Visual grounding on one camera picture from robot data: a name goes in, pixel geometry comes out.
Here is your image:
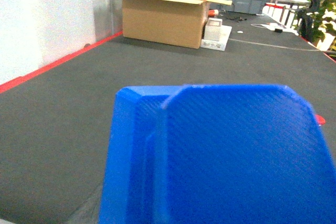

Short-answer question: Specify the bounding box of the red white object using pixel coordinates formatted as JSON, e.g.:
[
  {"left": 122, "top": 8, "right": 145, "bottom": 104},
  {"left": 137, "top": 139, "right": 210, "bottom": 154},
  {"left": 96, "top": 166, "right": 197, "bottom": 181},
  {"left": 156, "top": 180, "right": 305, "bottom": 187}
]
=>
[{"left": 208, "top": 9, "right": 219, "bottom": 17}]

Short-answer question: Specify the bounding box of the grey plastic crate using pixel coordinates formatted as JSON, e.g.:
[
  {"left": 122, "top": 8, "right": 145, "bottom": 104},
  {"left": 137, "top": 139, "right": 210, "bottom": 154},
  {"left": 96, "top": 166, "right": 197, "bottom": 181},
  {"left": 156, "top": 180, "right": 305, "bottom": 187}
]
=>
[{"left": 223, "top": 0, "right": 270, "bottom": 15}]

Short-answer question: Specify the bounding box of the white flat box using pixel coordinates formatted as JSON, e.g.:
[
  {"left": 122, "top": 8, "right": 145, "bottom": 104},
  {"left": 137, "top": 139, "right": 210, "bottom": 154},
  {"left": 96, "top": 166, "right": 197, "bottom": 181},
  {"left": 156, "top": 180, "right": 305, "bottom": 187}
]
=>
[{"left": 201, "top": 25, "right": 233, "bottom": 52}]

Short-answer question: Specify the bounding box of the blue block part with knob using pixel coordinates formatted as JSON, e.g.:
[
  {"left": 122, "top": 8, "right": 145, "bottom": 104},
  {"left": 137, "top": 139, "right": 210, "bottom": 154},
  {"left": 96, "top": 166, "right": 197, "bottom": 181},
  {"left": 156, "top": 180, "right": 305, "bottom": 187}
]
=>
[{"left": 98, "top": 84, "right": 335, "bottom": 223}]

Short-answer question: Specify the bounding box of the green potted plant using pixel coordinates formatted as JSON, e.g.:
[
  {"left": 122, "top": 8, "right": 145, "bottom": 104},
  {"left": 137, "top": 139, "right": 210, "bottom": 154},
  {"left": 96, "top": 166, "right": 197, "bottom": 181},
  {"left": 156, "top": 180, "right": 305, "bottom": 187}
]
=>
[{"left": 296, "top": 0, "right": 335, "bottom": 45}]

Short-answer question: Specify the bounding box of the small black device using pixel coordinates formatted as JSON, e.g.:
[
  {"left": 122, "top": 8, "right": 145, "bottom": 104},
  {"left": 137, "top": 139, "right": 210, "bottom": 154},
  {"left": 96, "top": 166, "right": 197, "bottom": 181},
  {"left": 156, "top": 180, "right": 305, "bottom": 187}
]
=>
[{"left": 274, "top": 28, "right": 283, "bottom": 33}]

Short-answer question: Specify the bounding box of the large brown cardboard box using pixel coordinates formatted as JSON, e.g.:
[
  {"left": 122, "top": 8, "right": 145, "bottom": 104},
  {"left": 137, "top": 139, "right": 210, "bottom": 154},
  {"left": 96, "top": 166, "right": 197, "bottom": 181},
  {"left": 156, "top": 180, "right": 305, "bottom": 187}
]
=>
[{"left": 122, "top": 0, "right": 232, "bottom": 49}]

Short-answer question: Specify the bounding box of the small white box on top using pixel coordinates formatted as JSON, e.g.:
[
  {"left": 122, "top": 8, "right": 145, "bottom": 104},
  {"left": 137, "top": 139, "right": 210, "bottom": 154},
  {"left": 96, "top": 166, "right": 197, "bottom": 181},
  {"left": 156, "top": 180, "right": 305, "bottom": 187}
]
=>
[{"left": 204, "top": 18, "right": 223, "bottom": 41}]

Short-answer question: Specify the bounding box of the white cable on table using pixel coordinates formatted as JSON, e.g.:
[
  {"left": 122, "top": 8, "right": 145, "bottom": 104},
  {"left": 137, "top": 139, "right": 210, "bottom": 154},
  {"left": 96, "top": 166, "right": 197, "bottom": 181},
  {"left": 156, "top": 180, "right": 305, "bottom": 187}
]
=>
[{"left": 250, "top": 22, "right": 279, "bottom": 29}]

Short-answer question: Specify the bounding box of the red mushroom push button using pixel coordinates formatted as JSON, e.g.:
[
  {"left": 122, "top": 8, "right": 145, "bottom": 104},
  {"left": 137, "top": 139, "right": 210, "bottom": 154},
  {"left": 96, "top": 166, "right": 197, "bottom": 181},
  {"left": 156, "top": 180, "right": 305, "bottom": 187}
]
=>
[{"left": 315, "top": 114, "right": 326, "bottom": 126}]

